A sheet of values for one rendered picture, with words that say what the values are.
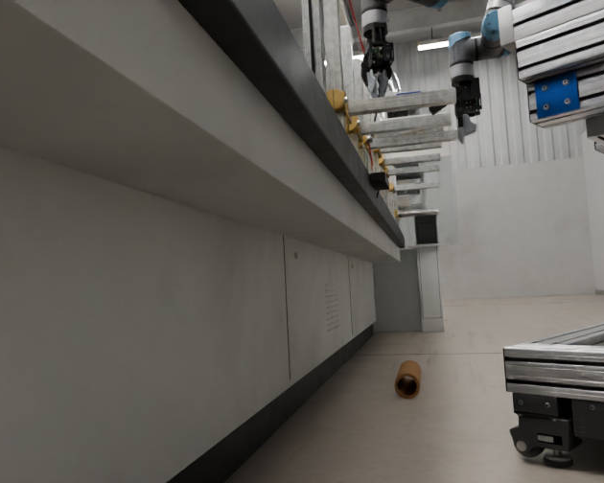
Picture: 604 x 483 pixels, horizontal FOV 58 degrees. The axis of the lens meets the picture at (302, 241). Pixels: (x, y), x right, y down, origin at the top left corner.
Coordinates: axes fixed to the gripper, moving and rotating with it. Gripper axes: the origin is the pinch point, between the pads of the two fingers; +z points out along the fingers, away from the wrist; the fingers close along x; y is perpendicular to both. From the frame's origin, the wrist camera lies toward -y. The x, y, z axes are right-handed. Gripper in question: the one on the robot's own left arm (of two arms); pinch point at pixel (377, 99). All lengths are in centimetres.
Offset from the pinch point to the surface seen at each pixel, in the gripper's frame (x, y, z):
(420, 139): 19.0, -18.6, 7.2
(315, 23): -26, 51, 3
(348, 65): -8.7, 2.5, -9.0
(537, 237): 490, -748, -14
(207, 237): -48, 50, 44
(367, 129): -3.5, -0.1, 9.2
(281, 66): -37, 90, 28
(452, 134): 28.5, -15.1, 6.8
